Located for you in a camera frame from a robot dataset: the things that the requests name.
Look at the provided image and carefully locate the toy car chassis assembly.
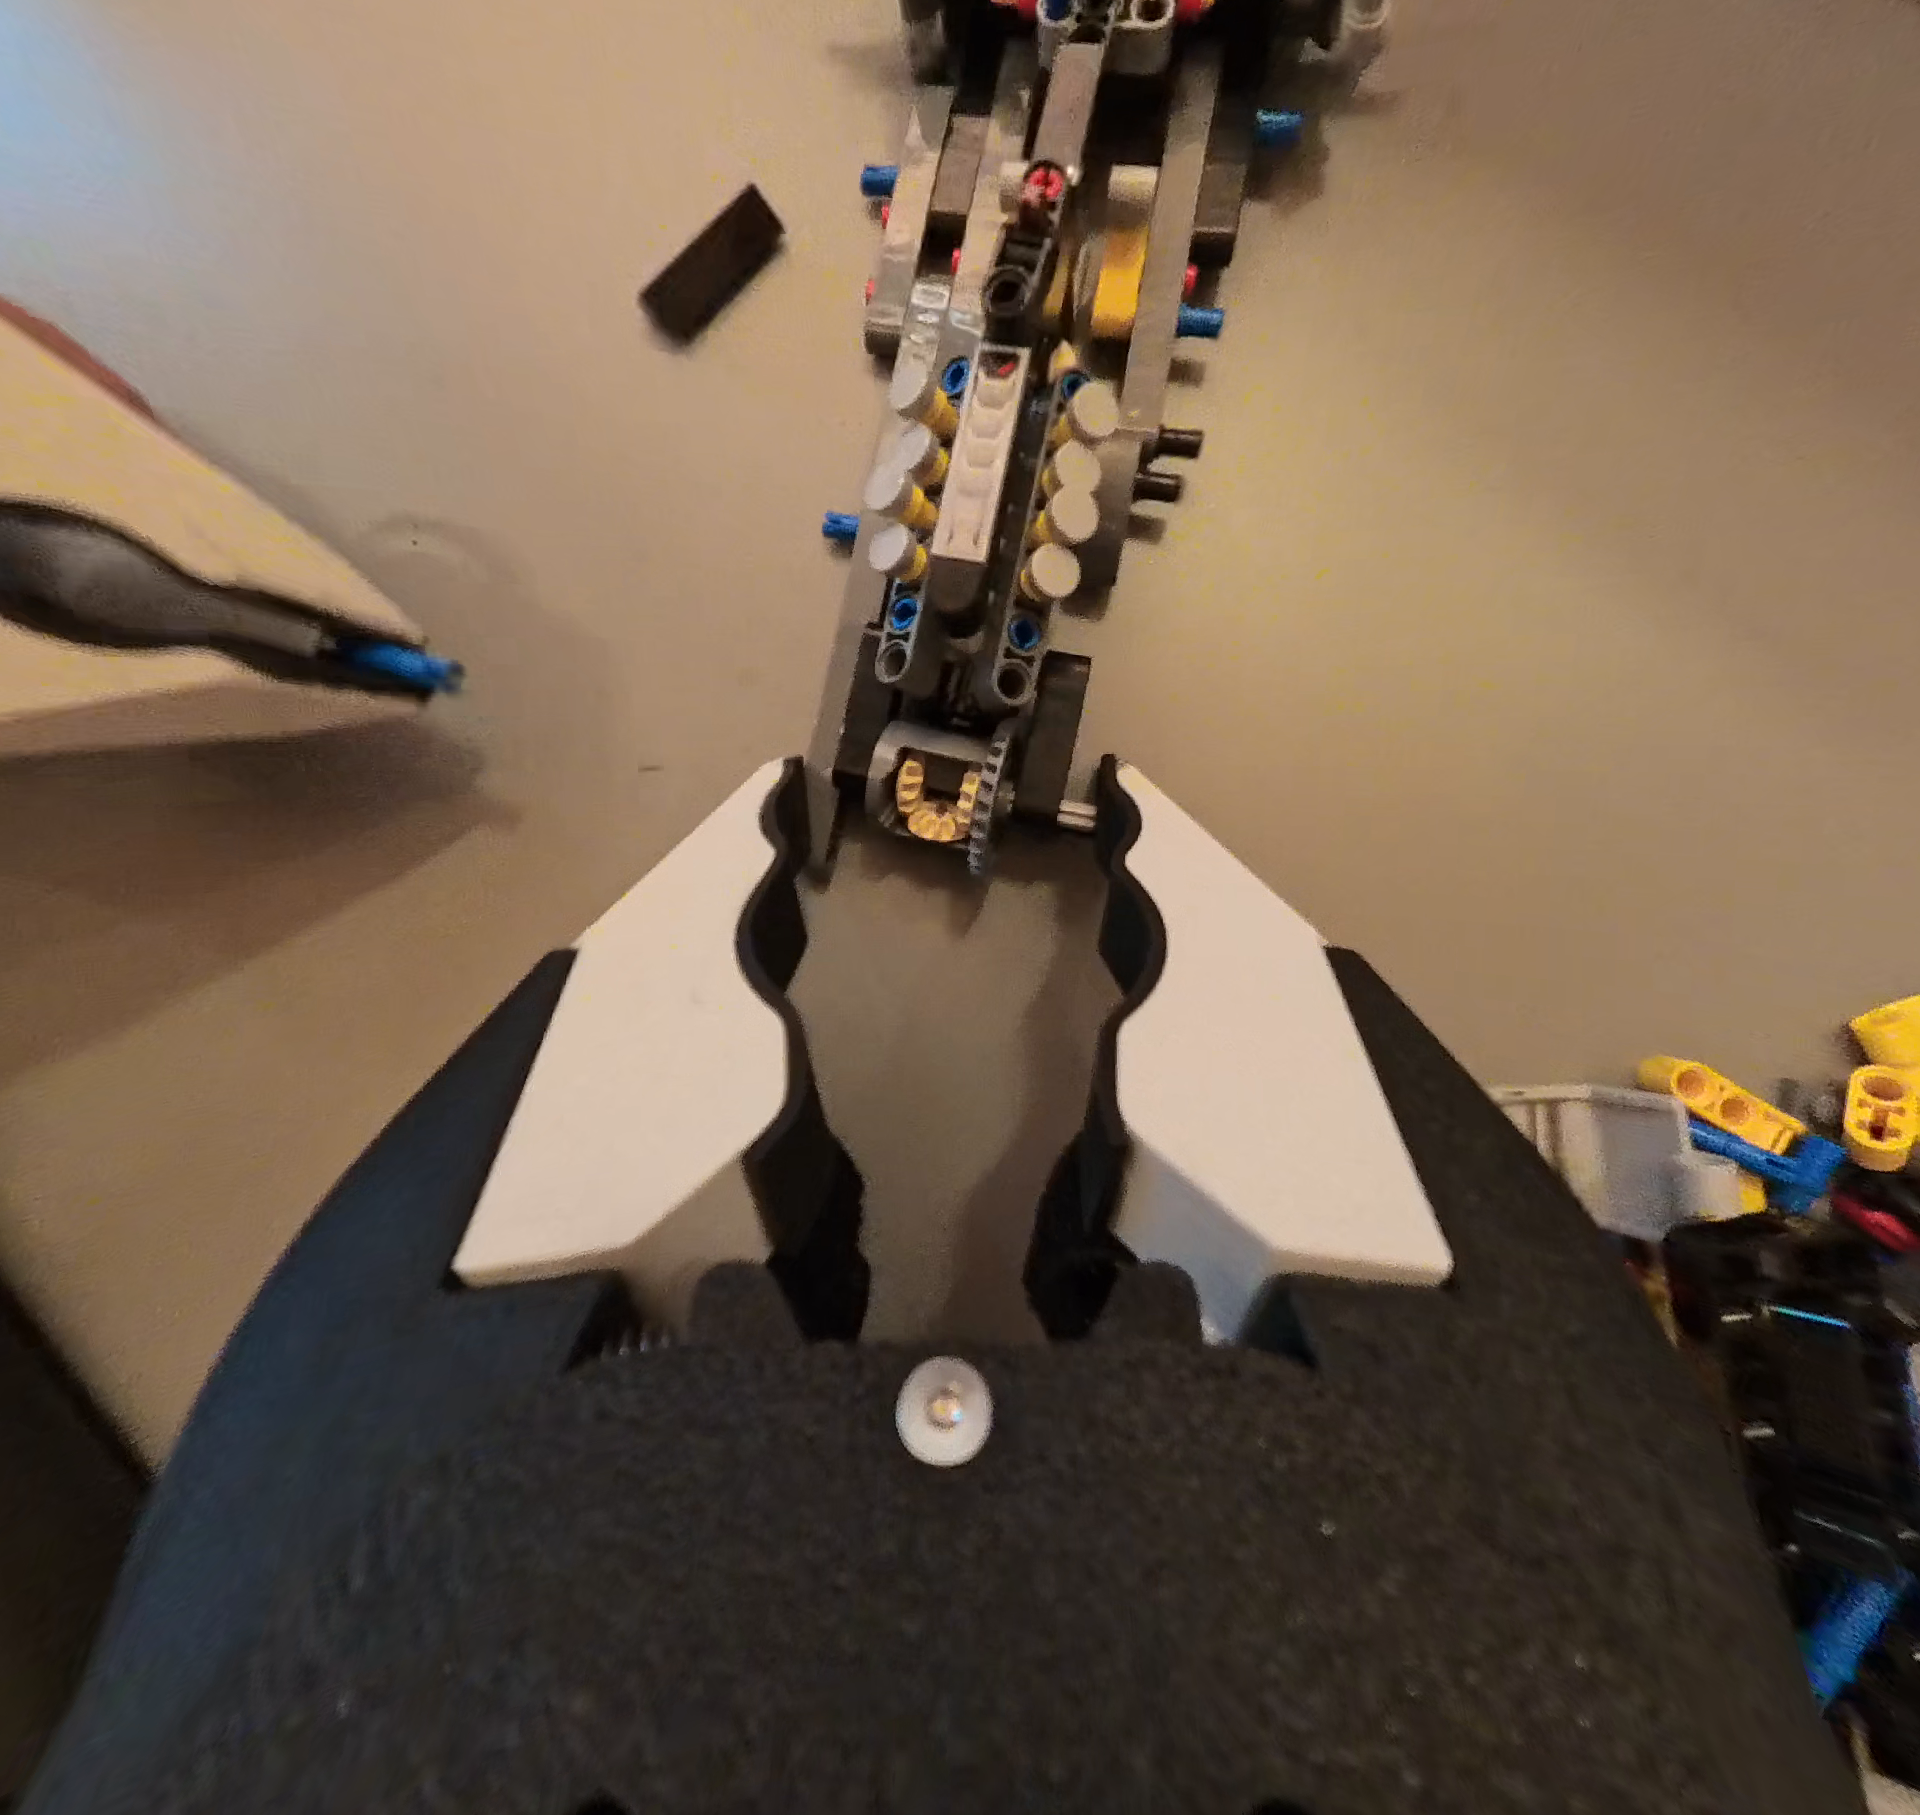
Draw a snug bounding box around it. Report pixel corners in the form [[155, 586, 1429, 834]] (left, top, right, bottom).
[[817, 0, 1478, 879]]

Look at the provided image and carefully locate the grey desk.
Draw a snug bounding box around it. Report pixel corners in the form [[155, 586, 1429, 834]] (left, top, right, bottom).
[[0, 0, 1920, 1473]]

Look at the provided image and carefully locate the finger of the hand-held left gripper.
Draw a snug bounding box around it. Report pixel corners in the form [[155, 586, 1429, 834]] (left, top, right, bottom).
[[0, 600, 436, 761], [0, 299, 428, 647]]

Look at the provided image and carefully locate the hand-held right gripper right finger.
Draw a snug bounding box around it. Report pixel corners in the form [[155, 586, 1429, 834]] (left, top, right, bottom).
[[1027, 755, 1457, 1345]]

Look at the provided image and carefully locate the blue pin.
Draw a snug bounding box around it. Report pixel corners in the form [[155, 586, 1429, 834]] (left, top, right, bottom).
[[336, 639, 465, 699]]

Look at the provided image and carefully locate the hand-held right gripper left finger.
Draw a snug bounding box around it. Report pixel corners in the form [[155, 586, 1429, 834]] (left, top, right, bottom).
[[449, 755, 872, 1345]]

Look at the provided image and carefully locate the pile of toy brick pieces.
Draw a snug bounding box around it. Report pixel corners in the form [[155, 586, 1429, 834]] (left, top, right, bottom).
[[1490, 994, 1920, 1815]]

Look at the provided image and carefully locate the black flat brick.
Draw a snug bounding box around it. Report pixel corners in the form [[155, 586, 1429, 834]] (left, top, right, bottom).
[[638, 184, 787, 346]]

